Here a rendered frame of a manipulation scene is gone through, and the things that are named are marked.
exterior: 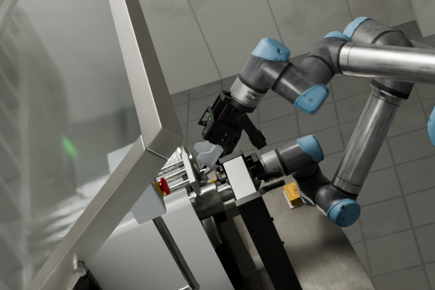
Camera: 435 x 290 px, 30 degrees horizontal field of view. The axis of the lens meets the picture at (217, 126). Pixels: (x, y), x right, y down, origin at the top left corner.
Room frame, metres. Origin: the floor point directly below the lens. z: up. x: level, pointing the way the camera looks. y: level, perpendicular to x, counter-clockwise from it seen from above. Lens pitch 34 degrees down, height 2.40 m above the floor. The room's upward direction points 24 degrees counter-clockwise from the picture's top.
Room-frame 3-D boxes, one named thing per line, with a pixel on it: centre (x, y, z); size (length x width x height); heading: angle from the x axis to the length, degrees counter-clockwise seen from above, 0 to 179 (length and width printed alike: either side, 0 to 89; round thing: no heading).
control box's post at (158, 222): (1.04, 0.15, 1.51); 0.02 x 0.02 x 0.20
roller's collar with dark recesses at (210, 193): (1.34, 0.08, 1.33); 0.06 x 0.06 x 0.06; 89
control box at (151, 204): (1.04, 0.14, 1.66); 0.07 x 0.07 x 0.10; 89
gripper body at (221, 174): (1.65, 0.00, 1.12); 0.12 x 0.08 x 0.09; 89
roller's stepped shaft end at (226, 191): (1.34, 0.02, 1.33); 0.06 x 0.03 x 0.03; 89
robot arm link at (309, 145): (1.64, -0.16, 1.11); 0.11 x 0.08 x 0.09; 89
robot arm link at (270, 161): (1.64, -0.09, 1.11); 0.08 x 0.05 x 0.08; 179
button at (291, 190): (1.74, -0.13, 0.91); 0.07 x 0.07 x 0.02; 89
